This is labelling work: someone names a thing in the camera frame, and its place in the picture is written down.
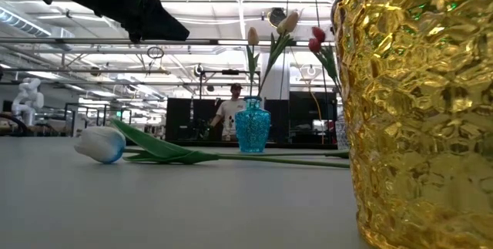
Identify black round ceiling fixture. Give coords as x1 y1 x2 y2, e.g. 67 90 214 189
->
267 7 288 29

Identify yellow glass vase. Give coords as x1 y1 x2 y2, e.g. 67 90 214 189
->
330 0 493 249

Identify blue glass vase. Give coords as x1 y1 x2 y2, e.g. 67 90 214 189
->
234 96 271 153

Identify white robot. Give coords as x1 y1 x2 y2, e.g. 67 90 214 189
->
10 77 45 126

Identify white blue-tipped artificial tulip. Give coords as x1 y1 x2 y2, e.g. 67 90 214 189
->
73 119 350 169

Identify clear glass vase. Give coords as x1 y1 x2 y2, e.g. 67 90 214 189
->
334 114 350 150

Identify person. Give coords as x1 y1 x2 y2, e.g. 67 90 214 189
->
210 82 247 142

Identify black partition wall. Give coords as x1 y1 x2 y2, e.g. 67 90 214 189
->
165 97 338 145

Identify black gantry frame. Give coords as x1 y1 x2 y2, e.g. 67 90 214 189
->
199 69 262 99

